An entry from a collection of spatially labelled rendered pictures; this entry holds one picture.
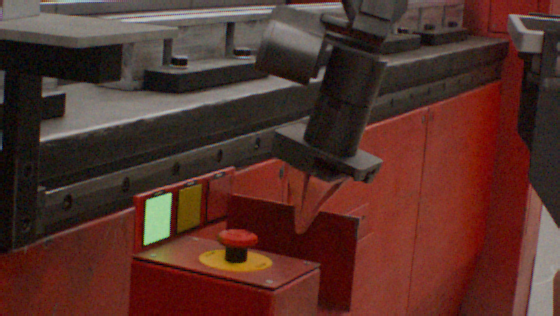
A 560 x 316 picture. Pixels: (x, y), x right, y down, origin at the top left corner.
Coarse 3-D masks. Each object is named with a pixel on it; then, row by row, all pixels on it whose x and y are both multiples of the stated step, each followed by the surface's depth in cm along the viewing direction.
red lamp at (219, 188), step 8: (216, 184) 127; (224, 184) 129; (216, 192) 127; (224, 192) 129; (208, 200) 126; (216, 200) 128; (224, 200) 129; (208, 208) 126; (216, 208) 128; (224, 208) 130; (208, 216) 127; (216, 216) 128
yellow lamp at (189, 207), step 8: (200, 184) 124; (184, 192) 121; (192, 192) 123; (200, 192) 124; (184, 200) 121; (192, 200) 123; (200, 200) 124; (184, 208) 122; (192, 208) 123; (200, 208) 125; (184, 216) 122; (192, 216) 123; (184, 224) 122; (192, 224) 124; (176, 232) 121
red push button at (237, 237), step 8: (224, 232) 115; (232, 232) 115; (240, 232) 115; (248, 232) 115; (224, 240) 114; (232, 240) 113; (240, 240) 113; (248, 240) 114; (256, 240) 115; (232, 248) 114; (240, 248) 114; (232, 256) 114; (240, 256) 114
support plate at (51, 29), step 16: (48, 16) 118; (64, 16) 119; (0, 32) 103; (16, 32) 102; (32, 32) 101; (48, 32) 101; (64, 32) 102; (80, 32) 103; (96, 32) 104; (112, 32) 106; (128, 32) 107; (144, 32) 109; (160, 32) 112; (176, 32) 115
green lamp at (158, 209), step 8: (152, 200) 116; (160, 200) 117; (168, 200) 118; (152, 208) 116; (160, 208) 117; (168, 208) 119; (152, 216) 116; (160, 216) 117; (168, 216) 119; (152, 224) 116; (160, 224) 118; (168, 224) 119; (152, 232) 116; (160, 232) 118; (168, 232) 119; (152, 240) 117
